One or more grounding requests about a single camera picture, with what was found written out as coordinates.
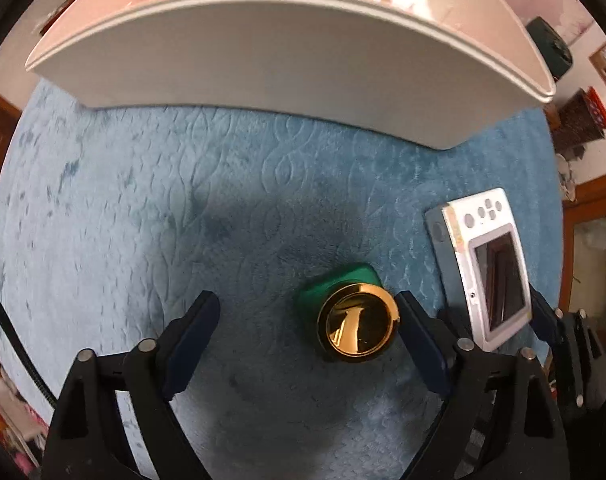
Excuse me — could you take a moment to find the wooden glass cabinet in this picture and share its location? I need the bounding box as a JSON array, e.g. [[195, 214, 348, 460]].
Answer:
[[563, 167, 606, 341]]

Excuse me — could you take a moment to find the black cable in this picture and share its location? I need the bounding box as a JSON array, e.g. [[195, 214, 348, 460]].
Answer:
[[0, 280, 58, 411]]

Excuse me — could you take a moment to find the white handheld game console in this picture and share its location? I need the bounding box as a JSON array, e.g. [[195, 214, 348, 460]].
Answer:
[[424, 187, 533, 352]]

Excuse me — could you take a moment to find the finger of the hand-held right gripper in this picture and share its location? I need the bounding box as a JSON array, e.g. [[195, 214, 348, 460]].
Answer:
[[528, 282, 606, 411]]

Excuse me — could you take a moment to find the green bottle gold cap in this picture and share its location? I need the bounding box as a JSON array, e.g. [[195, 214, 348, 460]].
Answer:
[[297, 262, 401, 363]]

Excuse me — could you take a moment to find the stack of magazines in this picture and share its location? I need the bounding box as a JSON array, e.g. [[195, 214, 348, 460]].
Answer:
[[0, 390, 48, 471]]

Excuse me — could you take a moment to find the blue embossed mat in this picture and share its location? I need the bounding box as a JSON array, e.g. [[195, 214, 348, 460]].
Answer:
[[0, 77, 564, 480]]

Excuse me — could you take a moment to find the white plastic tray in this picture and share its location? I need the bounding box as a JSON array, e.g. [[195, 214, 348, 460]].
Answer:
[[24, 0, 556, 151]]

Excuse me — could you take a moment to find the dark green appliance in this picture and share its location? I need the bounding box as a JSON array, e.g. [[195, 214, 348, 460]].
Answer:
[[526, 16, 575, 81]]

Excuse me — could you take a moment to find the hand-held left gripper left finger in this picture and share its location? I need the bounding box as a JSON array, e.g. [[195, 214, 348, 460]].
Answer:
[[42, 290, 221, 480]]

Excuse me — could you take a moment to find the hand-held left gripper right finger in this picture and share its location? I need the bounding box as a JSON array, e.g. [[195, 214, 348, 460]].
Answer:
[[393, 290, 569, 480]]

